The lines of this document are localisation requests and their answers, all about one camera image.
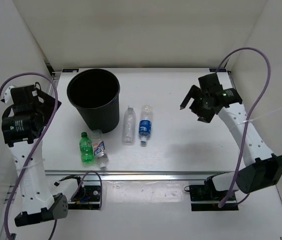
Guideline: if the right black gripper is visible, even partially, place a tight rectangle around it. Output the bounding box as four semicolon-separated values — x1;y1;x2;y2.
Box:
180;85;215;124

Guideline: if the clear unlabelled plastic bottle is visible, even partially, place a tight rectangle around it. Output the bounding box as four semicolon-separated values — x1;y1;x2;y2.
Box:
122;106;136;145

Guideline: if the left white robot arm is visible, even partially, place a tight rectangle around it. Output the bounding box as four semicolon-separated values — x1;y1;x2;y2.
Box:
2;85;68;227

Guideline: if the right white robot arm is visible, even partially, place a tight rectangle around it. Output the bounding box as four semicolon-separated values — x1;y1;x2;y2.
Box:
180;73;282;200

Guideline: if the black plastic waste bin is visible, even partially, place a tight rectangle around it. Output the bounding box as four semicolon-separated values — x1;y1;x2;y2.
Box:
67;68;120;133

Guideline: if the green plastic soda bottle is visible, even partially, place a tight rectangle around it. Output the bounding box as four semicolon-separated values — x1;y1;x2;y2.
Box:
79;132;94;164

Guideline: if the clear bottle white blue label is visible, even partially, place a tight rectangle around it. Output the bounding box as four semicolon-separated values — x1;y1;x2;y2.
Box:
91;129;109;170

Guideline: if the aluminium table frame rail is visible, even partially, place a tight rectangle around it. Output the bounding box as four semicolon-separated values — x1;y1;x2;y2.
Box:
0;67;282;240

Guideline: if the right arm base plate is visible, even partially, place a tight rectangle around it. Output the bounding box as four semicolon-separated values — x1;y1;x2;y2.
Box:
184;185;238;212

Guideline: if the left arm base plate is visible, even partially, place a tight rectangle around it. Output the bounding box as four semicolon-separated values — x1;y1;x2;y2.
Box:
54;174;101;211

